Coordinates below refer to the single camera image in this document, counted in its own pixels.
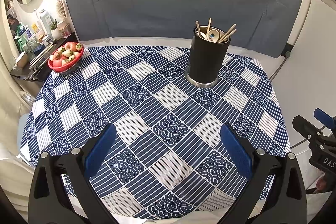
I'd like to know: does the blue patterned tablecloth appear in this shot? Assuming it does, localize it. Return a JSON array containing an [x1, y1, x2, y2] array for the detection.
[[19, 46, 290, 219]]

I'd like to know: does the white spoon with food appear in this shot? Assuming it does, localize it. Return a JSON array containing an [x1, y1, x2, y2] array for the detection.
[[206, 28, 221, 43]]

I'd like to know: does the wooden chopstick short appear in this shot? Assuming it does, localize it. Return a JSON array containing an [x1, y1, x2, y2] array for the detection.
[[218, 29, 237, 43]]

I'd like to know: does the person right hand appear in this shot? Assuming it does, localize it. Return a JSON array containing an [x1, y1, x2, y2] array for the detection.
[[316, 176, 328, 193]]

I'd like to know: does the white ceramic spoon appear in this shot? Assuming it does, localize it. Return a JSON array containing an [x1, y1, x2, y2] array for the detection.
[[196, 31, 207, 40]]

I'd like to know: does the red fruit bowl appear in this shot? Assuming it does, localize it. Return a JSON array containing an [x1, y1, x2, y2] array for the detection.
[[48, 42, 84, 73]]

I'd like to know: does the black utensil holder cup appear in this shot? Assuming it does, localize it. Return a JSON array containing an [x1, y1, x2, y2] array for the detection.
[[185, 26, 231, 88]]

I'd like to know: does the black cable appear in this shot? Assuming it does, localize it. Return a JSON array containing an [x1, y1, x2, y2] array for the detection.
[[269, 50, 292, 83]]

